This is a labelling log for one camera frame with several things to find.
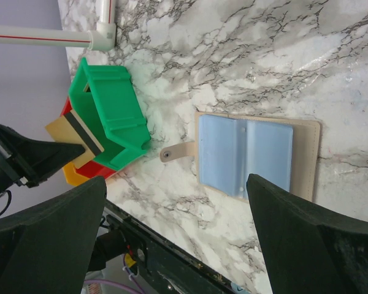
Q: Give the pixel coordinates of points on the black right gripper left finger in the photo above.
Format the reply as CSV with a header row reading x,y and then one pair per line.
x,y
47,248

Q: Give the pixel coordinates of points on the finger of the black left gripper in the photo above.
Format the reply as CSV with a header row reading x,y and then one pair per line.
x,y
45,158

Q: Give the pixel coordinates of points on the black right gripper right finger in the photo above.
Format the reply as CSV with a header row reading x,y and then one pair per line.
x,y
307,248

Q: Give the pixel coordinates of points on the gold card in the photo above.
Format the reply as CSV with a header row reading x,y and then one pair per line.
x,y
70,128

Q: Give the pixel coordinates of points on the beige card holder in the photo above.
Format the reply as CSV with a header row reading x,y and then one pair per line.
x,y
228,148

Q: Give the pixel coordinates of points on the yellow plastic bin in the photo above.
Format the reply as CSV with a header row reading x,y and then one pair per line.
x,y
72,177

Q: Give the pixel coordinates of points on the red plastic bin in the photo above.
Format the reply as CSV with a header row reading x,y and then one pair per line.
x,y
92,169

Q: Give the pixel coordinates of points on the green plastic bin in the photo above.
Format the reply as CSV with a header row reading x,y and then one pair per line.
x,y
104,98

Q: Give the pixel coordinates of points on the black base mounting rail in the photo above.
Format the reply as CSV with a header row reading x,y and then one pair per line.
x,y
163,265

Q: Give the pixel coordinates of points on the white PVC pipe frame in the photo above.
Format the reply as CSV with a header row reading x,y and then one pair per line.
x,y
100,39

